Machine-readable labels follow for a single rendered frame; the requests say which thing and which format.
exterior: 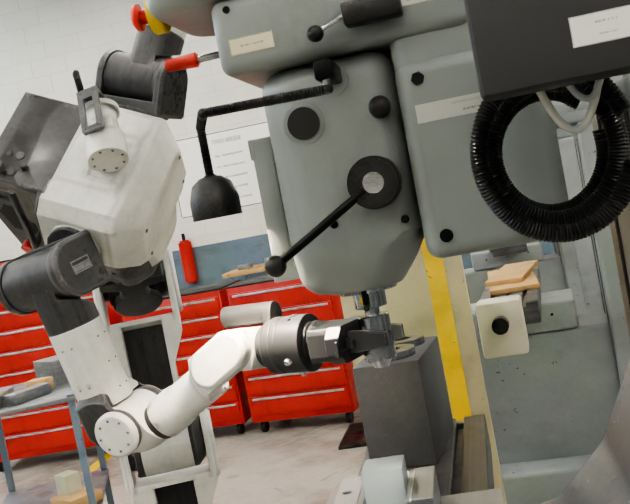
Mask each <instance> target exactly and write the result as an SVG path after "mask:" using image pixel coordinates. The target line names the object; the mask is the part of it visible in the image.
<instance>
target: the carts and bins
mask: <svg viewBox="0 0 630 504"><path fill-rule="evenodd" d="M33 365H34V370H35V374H36V378H35V379H32V380H30V381H27V382H24V383H20V384H15V385H10V386H6V387H1V388H0V453H1V458H2V463H3V467H4V472H5V477H6V482H7V486H8V491H9V492H8V494H7V495H6V497H5V499H4V501H3V502H2V504H103V501H104V495H105V492H106V497H107V502H108V504H115V503H114V498H113V493H112V488H111V483H110V478H109V468H107V464H106V459H105V454H104V450H103V449H102V448H101V447H100V446H98V445H96V448H97V453H98V458H99V463H100V468H101V469H100V470H96V471H92V472H90V467H89V462H88V457H87V453H86V448H85V443H84V438H83V433H82V428H81V424H80V419H79V417H78V415H77V412H76V406H77V404H76V397H75V394H74V392H73V390H72V388H71V386H70V383H69V381H68V379H67V377H66V374H65V372H64V370H63V368H62V365H61V363H60V361H59V359H58V357H57V355H55V356H52V357H48V358H44V359H41V360H37V361H33ZM66 402H68V406H69V410H70V415H71V420H72V425H73V430H74V435H75V439H76V444H77V449H78V454H79V459H80V463H81V468H82V473H83V474H79V471H73V470H66V471H64V472H61V473H59V474H56V475H54V479H55V480H53V481H49V482H44V483H40V484H36V485H32V486H27V487H23V488H19V489H16V488H15V483H14V479H13V474H12V469H11V464H10V460H9V455H8V450H7V445H6V441H5V436H4V431H3V427H2V422H1V417H2V416H7V415H11V414H16V413H20V412H25V411H30V410H34V409H39V408H43V407H48V406H52V405H57V404H62V403H66Z"/></svg>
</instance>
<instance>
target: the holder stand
mask: <svg viewBox="0 0 630 504"><path fill-rule="evenodd" d="M394 342H395V348H396V353H397V355H396V357H394V358H392V360H391V363H390V365H389V366H387V367H383V368H375V367H374V365H373V364H372V363H371V362H366V361H365V358H364V359H363V360H361V361H360V362H359V363H358V364H357V365H356V366H355V367H354V368H353V375H354V380H355V386H356V391H357V396H358V401H359V407H360V412H361V417H362V422H363V427H364V433H365V438H366V443H367V448H368V454H369V459H376V458H383V457H389V456H396V455H404V458H405V463H406V468H408V467H418V466H428V465H437V464H438V462H439V460H440V458H441V456H442V453H443V451H444V449H445V447H446V445H447V443H448V440H449V438H450V436H451V434H452V432H453V429H454V424H453V418H452V413H451V408H450V402H449V397H448V391H447V386H446V381H445V375H444V370H443V364H442V359H441V354H440V348H439V343H438V338H437V336H431V337H424V335H423V334H420V333H416V334H405V336H404V337H403V338H400V339H395V340H394Z"/></svg>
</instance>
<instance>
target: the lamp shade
mask: <svg viewBox="0 0 630 504"><path fill-rule="evenodd" d="M190 207H191V212H192V217H193V222H198V221H203V220H208V219H213V218H219V217H224V216H229V215H234V214H239V213H243V212H242V207H241V202H240V197H239V194H238V192H237V190H236V188H235V186H234V184H233V183H232V181H231V180H230V179H228V178H226V177H224V176H222V175H216V174H212V175H207V176H204V178H201V179H199V180H198V181H197V182H196V183H195V184H194V186H193V187H192V189H191V198H190Z"/></svg>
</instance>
